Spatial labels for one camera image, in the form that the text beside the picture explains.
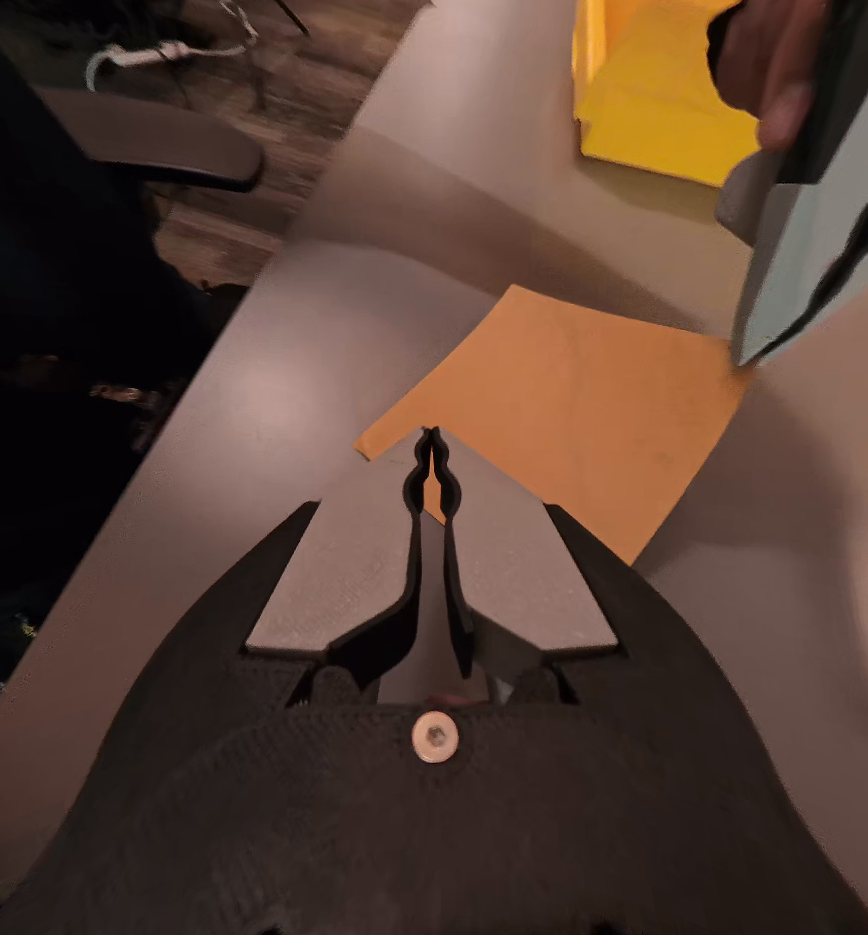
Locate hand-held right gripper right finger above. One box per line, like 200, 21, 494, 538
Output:
431, 426, 621, 680

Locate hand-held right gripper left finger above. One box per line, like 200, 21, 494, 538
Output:
244, 426, 435, 691

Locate orange paper sheet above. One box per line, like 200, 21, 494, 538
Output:
352, 283, 757, 567

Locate person's left hand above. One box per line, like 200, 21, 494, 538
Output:
706, 0, 834, 152

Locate yellow plastic bin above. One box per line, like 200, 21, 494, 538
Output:
571, 0, 763, 189

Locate person's dark clothed legs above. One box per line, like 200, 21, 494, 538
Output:
0, 0, 252, 702

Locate black chair armrest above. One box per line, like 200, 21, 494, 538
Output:
36, 86, 265, 194

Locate white cable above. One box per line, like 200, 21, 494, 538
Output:
83, 0, 259, 92

